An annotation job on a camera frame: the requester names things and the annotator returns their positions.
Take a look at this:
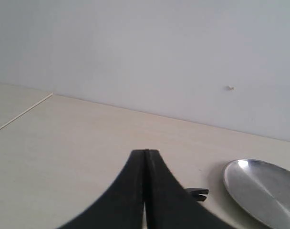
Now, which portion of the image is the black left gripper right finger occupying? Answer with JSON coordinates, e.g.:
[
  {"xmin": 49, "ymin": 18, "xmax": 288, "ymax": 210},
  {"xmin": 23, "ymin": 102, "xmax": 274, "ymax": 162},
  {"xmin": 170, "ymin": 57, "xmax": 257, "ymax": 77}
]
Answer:
[{"xmin": 145, "ymin": 150, "xmax": 233, "ymax": 229}]

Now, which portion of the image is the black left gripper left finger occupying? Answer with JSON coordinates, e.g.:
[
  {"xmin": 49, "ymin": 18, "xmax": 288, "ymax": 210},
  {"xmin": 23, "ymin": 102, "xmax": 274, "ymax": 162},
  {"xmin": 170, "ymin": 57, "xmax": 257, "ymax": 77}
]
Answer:
[{"xmin": 60, "ymin": 150, "xmax": 145, "ymax": 229}]

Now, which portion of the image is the yellow black claw hammer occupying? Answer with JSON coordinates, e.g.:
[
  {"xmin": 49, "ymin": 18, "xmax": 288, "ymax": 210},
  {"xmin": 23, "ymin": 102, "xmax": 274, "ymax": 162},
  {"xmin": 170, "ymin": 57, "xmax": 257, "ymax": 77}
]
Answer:
[{"xmin": 185, "ymin": 188, "xmax": 209, "ymax": 202}]

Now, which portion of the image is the round metal plate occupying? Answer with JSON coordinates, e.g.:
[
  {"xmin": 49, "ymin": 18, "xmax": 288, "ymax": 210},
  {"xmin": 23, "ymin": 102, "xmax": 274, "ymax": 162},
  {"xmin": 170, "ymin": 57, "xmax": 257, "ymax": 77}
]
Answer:
[{"xmin": 223, "ymin": 159, "xmax": 290, "ymax": 229}]

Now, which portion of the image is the small white wall plug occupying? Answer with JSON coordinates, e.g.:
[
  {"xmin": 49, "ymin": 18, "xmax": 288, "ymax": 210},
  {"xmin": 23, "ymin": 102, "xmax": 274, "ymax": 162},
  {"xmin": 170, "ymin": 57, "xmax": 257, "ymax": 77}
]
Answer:
[{"xmin": 228, "ymin": 85, "xmax": 235, "ymax": 91}]

